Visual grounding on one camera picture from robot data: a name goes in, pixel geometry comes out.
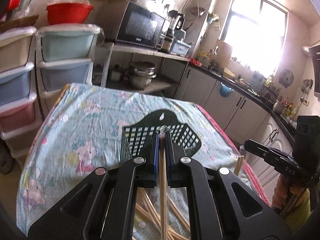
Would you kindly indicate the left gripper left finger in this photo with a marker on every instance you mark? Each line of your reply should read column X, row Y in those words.
column 102, row 205

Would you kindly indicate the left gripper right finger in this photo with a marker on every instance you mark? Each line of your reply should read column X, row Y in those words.
column 221, row 205

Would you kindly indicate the chopsticks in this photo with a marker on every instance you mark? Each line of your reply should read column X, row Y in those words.
column 178, row 214
column 238, row 165
column 163, row 176
column 145, row 208

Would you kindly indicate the green sleeve forearm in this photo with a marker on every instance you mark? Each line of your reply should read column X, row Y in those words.
column 299, row 215

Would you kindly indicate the white kitchen cabinets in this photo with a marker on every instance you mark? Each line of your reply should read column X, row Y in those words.
column 240, row 115

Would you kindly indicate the kitchen window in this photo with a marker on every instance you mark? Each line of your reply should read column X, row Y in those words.
column 255, row 30

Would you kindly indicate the right hand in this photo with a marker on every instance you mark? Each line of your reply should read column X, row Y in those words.
column 281, row 192

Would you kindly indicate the wrapped chopsticks on table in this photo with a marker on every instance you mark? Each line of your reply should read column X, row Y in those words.
column 145, row 208
column 178, row 214

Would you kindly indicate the green plastic utensil basket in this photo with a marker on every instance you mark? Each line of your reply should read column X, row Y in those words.
column 138, row 135

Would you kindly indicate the Hello Kitty tablecloth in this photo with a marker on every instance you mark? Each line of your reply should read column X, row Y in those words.
column 83, row 132

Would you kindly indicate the blue hanging bin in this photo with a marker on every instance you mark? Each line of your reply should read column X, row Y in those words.
column 225, row 91

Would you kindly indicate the left plastic drawer tower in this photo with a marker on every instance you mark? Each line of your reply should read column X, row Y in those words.
column 20, row 111

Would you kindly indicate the plastic drawer tower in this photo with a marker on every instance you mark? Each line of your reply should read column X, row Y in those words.
column 20, row 111
column 64, row 54

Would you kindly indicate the stacked metal pots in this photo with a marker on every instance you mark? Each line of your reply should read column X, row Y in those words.
column 140, row 74

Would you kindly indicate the metal shelf rack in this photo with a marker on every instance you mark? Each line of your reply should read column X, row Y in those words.
column 158, row 83

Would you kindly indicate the right plastic drawer tower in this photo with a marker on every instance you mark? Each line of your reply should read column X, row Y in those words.
column 64, row 54

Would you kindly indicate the blue plastic tray box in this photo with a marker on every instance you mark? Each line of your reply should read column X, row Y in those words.
column 179, row 48

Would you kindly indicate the black blender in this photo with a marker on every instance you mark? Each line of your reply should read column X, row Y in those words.
column 176, row 22

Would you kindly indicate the black microwave oven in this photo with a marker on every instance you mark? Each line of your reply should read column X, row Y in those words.
column 127, row 22

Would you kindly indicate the red plastic bowl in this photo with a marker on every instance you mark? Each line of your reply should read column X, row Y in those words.
column 68, row 13

